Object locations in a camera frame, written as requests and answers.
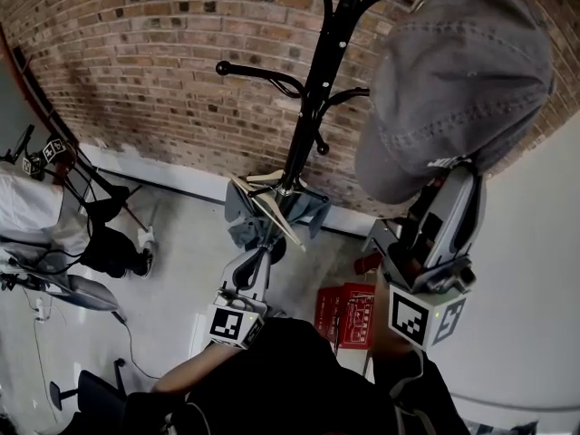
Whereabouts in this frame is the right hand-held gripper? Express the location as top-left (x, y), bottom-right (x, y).
top-left (362, 163), bottom-right (488, 352)

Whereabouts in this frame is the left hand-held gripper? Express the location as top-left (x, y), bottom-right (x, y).
top-left (207, 247), bottom-right (273, 351)

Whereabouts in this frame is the grey baseball cap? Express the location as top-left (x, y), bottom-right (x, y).
top-left (354, 0), bottom-right (556, 206)

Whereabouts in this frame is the black metal coat rack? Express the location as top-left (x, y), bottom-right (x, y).
top-left (216, 0), bottom-right (437, 262)

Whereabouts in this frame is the person's right forearm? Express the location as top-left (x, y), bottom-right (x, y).
top-left (371, 328), bottom-right (425, 380)

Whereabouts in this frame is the person's left forearm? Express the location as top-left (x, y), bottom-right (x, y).
top-left (150, 344), bottom-right (237, 394)

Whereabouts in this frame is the grey garment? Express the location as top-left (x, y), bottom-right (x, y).
top-left (225, 177), bottom-right (331, 251)

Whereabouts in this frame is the light wooden clothes hanger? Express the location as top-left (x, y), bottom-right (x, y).
top-left (230, 169), bottom-right (307, 252)

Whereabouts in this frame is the red fire extinguisher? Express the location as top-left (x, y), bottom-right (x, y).
top-left (353, 251), bottom-right (384, 276)

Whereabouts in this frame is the red fire equipment box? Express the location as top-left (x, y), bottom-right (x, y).
top-left (314, 282), bottom-right (377, 351)

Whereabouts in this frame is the person's black clothing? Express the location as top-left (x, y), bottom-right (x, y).
top-left (126, 317), bottom-right (472, 435)

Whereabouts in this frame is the black bag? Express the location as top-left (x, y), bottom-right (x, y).
top-left (85, 186), bottom-right (131, 224)

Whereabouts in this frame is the grey office chair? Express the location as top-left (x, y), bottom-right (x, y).
top-left (0, 246), bottom-right (121, 313)

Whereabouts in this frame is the black office chair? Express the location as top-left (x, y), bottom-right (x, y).
top-left (48, 369), bottom-right (128, 435)

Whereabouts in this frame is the black power cable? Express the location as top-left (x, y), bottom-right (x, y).
top-left (112, 310), bottom-right (160, 381)

